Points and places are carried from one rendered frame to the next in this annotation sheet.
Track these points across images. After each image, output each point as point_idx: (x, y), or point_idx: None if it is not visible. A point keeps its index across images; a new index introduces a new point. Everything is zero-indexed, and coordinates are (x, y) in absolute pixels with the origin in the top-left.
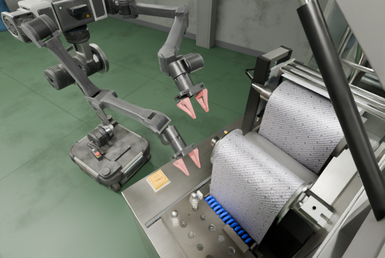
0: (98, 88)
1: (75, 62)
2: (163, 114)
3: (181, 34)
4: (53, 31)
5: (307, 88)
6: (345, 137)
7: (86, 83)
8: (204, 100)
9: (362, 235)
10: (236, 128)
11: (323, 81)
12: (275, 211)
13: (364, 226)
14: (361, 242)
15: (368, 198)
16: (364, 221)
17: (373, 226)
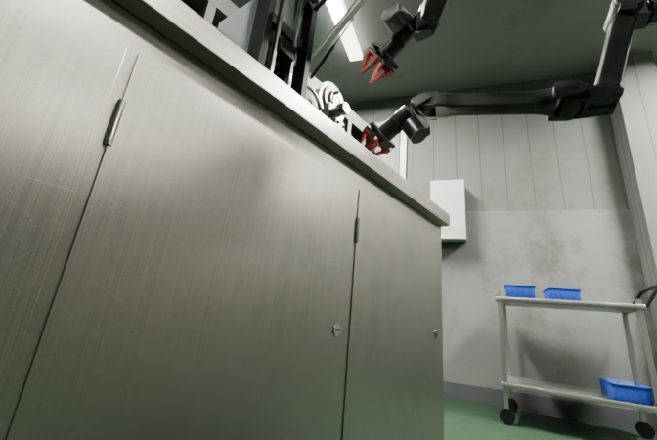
0: (597, 84)
1: (606, 46)
2: (419, 93)
3: None
4: (616, 9)
5: (252, 14)
6: (321, 66)
7: (595, 78)
8: (367, 61)
9: (312, 83)
10: (328, 81)
11: (327, 57)
12: None
13: (309, 83)
14: (314, 83)
15: (314, 75)
16: (307, 83)
17: (312, 80)
